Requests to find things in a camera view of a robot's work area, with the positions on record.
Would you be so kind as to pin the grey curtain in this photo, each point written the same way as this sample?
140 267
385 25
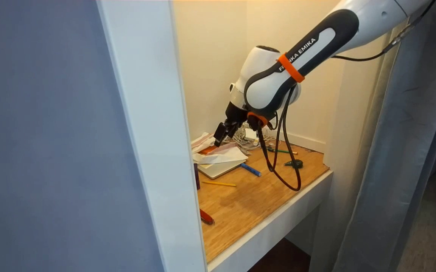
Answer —
400 161

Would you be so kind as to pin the red pen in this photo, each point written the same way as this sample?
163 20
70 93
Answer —
207 218

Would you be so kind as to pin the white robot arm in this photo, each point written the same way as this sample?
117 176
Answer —
270 79

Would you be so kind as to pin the blue highlighter marker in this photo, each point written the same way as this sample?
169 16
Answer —
251 170

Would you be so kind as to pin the green pen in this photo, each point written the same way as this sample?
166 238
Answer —
285 152

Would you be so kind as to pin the white paper stack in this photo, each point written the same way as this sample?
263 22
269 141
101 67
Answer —
216 161

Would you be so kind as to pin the dark green small object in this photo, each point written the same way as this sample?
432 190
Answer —
294 164

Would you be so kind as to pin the yellow pencil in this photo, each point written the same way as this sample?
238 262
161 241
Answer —
217 183

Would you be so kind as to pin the white door frame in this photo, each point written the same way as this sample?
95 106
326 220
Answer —
143 49

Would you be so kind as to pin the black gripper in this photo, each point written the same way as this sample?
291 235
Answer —
235 117

